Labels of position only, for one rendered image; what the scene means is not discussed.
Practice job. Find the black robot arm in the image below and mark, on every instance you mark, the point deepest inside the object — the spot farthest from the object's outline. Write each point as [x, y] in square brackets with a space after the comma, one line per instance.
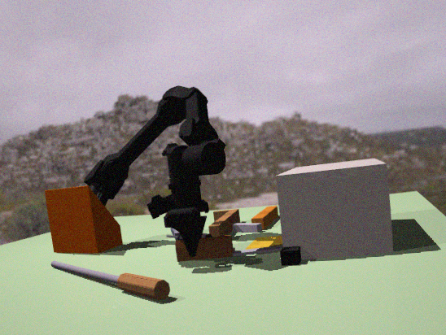
[204, 154]

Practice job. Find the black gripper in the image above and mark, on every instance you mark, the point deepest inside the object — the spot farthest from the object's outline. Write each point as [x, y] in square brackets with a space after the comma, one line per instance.
[185, 216]

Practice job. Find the grey rod with brown handle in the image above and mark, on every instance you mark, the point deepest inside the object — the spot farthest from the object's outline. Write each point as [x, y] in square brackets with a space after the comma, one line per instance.
[141, 285]

